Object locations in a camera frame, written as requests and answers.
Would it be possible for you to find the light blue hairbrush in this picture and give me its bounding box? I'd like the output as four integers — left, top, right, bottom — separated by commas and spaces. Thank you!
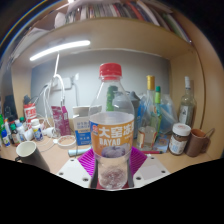
67, 147, 91, 158

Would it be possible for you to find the white tape roll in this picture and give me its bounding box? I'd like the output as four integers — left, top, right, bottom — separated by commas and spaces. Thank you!
57, 134, 78, 148

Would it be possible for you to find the blue and white carton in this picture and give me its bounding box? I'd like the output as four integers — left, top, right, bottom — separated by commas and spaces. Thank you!
73, 114, 93, 147

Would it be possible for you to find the grey bottle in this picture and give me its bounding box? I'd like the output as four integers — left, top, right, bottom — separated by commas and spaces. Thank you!
113, 90, 141, 139

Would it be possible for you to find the red and white canister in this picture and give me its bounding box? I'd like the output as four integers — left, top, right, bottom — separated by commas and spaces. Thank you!
23, 102, 38, 129

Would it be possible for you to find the under-shelf light tube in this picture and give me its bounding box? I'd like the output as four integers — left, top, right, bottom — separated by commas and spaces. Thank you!
29, 39, 92, 62

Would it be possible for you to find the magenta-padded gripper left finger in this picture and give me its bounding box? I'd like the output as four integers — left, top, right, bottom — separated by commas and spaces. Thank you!
55, 147, 98, 189

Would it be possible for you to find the black mug white inside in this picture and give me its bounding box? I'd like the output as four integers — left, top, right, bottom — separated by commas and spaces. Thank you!
14, 140, 51, 173

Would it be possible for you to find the white charging cable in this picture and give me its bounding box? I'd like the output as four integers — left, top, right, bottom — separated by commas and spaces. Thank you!
39, 53, 68, 134

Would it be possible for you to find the clear red-capped drink bottle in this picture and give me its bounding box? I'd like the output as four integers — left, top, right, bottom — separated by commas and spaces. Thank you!
88, 62, 136, 191

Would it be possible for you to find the green-capped clear bottle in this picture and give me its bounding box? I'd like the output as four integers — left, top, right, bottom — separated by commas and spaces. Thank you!
153, 85, 165, 134

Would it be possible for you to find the clear glass bottle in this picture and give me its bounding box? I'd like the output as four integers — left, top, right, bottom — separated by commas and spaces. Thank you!
178, 76, 198, 129

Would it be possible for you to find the white power strip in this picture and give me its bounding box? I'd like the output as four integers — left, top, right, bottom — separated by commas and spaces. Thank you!
49, 77, 74, 91

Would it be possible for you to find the magenta pouch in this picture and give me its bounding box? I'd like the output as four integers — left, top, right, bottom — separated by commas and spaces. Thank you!
50, 105, 72, 137

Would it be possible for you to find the white-lidded brown jar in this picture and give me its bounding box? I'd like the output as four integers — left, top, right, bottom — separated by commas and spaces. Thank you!
168, 122, 192, 156

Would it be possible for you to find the small white blue-label bottle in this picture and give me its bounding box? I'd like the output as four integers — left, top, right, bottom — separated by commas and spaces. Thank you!
30, 118, 44, 142

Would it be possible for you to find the yellow-capped clear bottle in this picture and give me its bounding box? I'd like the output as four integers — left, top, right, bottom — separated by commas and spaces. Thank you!
136, 75, 159, 151

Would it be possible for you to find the brown mug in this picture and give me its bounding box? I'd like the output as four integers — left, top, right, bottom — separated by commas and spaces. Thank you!
184, 127, 216, 158

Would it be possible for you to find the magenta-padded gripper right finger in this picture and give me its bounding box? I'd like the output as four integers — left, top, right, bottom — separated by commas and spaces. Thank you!
127, 146, 171, 189

